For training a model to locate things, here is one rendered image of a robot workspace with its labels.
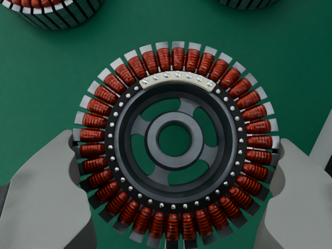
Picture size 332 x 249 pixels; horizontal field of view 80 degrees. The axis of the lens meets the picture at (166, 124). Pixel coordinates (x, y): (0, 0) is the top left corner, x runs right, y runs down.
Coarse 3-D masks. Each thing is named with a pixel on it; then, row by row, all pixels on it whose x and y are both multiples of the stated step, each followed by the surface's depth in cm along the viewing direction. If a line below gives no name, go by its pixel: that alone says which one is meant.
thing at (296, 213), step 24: (288, 144) 10; (288, 168) 9; (312, 168) 9; (288, 192) 8; (312, 192) 8; (264, 216) 7; (288, 216) 7; (312, 216) 7; (264, 240) 6; (288, 240) 6; (312, 240) 6
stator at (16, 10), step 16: (0, 0) 17; (16, 0) 17; (32, 0) 17; (48, 0) 17; (64, 0) 17; (80, 0) 17; (96, 0) 19; (32, 16) 18; (48, 16) 18; (64, 16) 18; (80, 16) 19
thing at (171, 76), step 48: (144, 48) 11; (192, 48) 11; (96, 96) 11; (144, 96) 12; (192, 96) 13; (240, 96) 11; (96, 144) 10; (144, 144) 13; (192, 144) 11; (240, 144) 11; (96, 192) 10; (144, 192) 10; (192, 192) 11; (240, 192) 10; (192, 240) 10
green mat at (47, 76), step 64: (128, 0) 20; (192, 0) 20; (320, 0) 20; (0, 64) 20; (64, 64) 20; (256, 64) 20; (320, 64) 20; (0, 128) 20; (64, 128) 20; (320, 128) 20
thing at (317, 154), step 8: (328, 120) 20; (328, 128) 20; (320, 136) 20; (328, 136) 20; (320, 144) 20; (328, 144) 20; (312, 152) 20; (320, 152) 20; (328, 152) 20; (320, 160) 20; (328, 160) 20
